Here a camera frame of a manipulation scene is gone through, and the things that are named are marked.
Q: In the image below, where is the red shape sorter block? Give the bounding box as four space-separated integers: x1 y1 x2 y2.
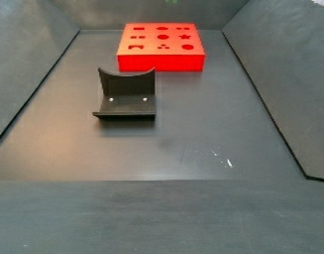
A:
116 23 205 71

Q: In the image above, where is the black curved holder bracket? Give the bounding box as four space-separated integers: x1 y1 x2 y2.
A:
92 68 156 119

